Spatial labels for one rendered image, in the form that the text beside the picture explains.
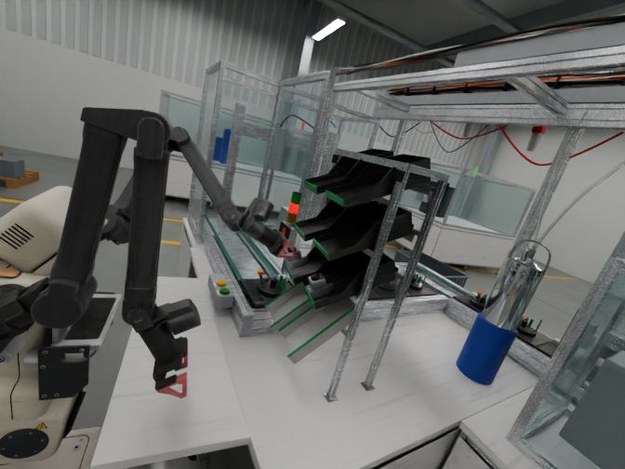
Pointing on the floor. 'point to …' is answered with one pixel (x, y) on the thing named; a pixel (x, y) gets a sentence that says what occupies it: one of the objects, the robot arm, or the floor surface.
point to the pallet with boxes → (16, 172)
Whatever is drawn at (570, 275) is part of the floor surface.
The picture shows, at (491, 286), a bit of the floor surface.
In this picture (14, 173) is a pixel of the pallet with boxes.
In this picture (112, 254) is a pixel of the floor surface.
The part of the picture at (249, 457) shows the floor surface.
